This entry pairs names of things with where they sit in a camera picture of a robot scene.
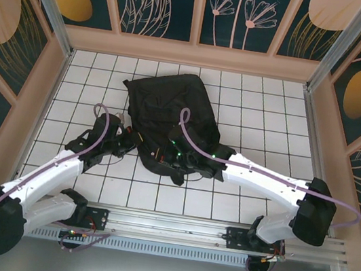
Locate black backpack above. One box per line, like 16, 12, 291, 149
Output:
108, 63, 248, 195

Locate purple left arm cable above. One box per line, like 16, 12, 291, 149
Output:
0, 88, 132, 271

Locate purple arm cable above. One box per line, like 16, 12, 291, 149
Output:
156, 107, 361, 271
0, 88, 132, 271

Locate aluminium front rail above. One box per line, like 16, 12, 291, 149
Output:
0, 185, 352, 271

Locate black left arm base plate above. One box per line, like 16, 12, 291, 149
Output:
76, 204, 111, 233

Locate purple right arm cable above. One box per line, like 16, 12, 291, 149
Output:
156, 107, 361, 271

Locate slotted metal cable duct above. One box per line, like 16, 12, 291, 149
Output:
23, 222, 330, 271

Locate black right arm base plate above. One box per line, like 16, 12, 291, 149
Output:
223, 224, 289, 259

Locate aluminium side rail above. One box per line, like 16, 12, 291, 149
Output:
282, 88, 358, 240

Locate aluminium corner post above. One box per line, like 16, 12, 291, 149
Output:
3, 0, 83, 59
303, 0, 361, 100

